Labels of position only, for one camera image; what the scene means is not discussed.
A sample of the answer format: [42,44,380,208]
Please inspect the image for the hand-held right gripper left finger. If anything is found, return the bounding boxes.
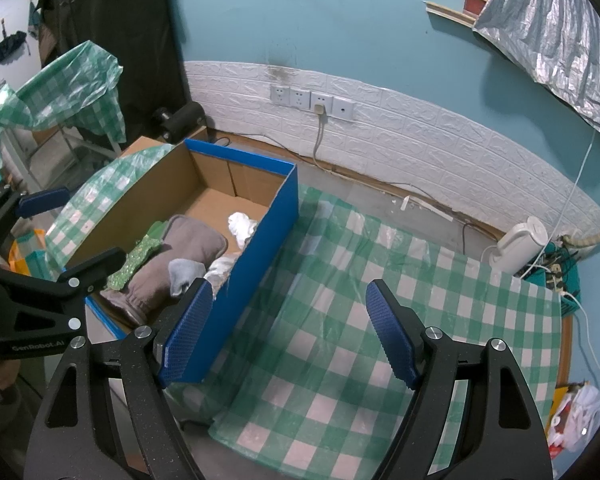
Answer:
[22,277,214,480]

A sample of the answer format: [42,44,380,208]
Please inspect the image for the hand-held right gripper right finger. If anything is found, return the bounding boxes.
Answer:
[365,280,556,480]

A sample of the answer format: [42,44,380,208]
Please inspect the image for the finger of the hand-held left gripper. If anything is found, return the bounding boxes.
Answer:
[0,247,127,333]
[0,184,71,261]

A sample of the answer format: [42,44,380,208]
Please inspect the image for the green glitter cloth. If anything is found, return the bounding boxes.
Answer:
[105,237,163,291]

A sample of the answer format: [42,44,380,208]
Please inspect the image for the grey sock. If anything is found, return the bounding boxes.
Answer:
[169,258,208,297]

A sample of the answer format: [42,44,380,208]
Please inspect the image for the white patterned cloth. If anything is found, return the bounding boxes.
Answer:
[205,255,242,294]

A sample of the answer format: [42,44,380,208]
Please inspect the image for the light green cloth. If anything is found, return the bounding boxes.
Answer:
[147,220,174,242]

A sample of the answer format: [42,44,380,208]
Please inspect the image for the grey towel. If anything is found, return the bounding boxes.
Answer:
[100,215,228,326]

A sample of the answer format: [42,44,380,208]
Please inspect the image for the blue-edged cardboard box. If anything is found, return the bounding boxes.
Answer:
[60,138,299,386]

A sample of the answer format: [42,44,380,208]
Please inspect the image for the white sock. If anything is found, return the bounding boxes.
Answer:
[227,211,261,249]

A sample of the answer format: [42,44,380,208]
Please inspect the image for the green checkered tablecloth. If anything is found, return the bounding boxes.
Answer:
[45,142,563,480]

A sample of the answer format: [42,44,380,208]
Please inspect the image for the green checkered plastic sheet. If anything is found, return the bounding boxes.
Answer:
[0,41,126,177]

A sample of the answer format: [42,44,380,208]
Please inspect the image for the brown cardboard sheet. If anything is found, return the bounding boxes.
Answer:
[121,126,209,159]

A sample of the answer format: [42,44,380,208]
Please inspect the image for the white plastic strip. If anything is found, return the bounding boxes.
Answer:
[399,194,454,222]

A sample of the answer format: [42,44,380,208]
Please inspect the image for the black dumbbell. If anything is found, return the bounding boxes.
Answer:
[152,101,207,144]

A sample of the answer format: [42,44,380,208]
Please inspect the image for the white electric kettle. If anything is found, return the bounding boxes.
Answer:
[490,216,549,276]

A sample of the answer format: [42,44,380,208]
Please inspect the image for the black umbrella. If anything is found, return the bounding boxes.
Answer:
[0,30,29,64]

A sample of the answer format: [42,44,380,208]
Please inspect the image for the power strip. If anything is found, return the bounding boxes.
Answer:
[539,254,582,297]

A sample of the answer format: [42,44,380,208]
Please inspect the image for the black hanging cloth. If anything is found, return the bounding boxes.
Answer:
[35,0,189,147]

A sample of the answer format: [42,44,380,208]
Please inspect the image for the teal plastic bin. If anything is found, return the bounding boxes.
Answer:
[520,242,582,319]

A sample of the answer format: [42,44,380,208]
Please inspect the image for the hanging grey clothes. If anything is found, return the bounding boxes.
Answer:
[27,0,72,57]

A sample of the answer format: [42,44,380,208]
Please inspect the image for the white plastic bag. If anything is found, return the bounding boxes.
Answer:
[549,382,600,457]

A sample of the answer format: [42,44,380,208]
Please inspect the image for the wooden strip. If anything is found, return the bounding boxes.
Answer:
[423,1,477,27]

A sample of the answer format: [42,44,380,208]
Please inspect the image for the silver foil sheet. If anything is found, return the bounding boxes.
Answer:
[472,0,600,152]

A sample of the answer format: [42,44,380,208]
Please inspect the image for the metal frame rack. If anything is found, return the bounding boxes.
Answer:
[0,125,122,182]

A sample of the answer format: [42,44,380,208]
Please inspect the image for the black floor cable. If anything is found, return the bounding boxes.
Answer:
[459,221,502,257]

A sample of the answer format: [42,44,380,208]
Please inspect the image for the white power cord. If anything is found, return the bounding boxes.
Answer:
[561,290,600,387]

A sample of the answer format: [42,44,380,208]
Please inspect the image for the grey plug with cable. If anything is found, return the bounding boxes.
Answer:
[311,104,328,163]

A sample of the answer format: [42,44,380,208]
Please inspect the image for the striped hose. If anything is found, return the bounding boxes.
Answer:
[561,220,600,252]

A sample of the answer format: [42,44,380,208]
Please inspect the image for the thin white cable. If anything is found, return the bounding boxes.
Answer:
[524,130,599,273]

